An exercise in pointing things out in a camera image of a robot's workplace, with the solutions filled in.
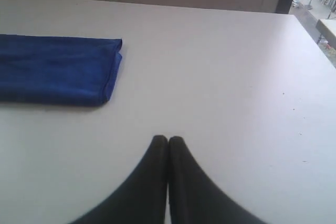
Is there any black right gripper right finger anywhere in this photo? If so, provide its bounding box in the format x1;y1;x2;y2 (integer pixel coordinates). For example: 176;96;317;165
169;136;263;223

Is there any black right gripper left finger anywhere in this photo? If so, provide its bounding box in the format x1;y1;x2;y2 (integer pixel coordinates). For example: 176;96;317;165
73;135;168;223

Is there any blue towel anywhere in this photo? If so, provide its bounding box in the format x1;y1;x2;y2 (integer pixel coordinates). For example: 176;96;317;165
1;34;123;107

